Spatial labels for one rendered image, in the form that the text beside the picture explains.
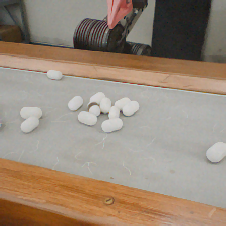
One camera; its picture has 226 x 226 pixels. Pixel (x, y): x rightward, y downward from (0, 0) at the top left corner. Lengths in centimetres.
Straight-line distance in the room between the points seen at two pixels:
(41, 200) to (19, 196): 2
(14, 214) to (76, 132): 16
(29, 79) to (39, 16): 243
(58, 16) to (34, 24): 33
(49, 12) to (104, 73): 238
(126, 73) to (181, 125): 19
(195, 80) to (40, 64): 35
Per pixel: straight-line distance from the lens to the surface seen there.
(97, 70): 60
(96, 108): 45
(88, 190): 30
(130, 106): 45
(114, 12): 53
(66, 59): 65
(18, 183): 32
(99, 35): 83
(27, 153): 40
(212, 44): 251
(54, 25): 296
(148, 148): 39
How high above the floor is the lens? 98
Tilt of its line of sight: 32 degrees down
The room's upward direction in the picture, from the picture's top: straight up
